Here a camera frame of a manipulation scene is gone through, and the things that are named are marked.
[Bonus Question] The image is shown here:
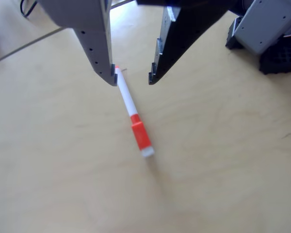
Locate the white marker pen red cap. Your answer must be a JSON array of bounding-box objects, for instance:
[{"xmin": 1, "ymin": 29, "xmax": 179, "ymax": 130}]
[{"xmin": 114, "ymin": 65, "xmax": 156, "ymax": 159}]

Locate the thin black cable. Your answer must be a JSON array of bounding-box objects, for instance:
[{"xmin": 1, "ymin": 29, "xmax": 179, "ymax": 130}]
[{"xmin": 19, "ymin": 0, "xmax": 38, "ymax": 18}]

